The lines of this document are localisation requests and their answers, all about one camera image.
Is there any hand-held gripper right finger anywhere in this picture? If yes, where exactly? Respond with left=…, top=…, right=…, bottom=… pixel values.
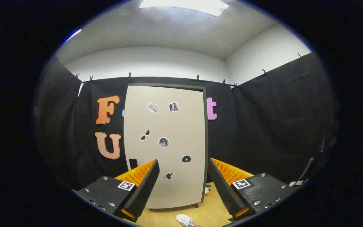
left=207, top=158, right=297, bottom=221

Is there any beige shoe cabinet door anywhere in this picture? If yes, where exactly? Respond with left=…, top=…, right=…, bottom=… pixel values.
left=123, top=85, right=207, bottom=209

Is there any white striped shoe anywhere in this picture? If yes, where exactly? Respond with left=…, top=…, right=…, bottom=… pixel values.
left=176, top=214, right=202, bottom=227

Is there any ceiling light panel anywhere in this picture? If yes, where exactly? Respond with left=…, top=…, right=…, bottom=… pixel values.
left=139, top=0, right=230, bottom=17
left=63, top=28, right=82, bottom=44

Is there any dark grey shoe cabinet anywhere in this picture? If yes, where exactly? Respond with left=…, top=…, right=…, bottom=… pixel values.
left=127, top=83, right=209, bottom=212

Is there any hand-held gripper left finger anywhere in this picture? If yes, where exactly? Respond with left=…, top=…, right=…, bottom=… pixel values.
left=72, top=159, right=160, bottom=223

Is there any black backdrop cloth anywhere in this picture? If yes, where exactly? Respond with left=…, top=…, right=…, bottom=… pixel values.
left=33, top=52, right=339, bottom=193

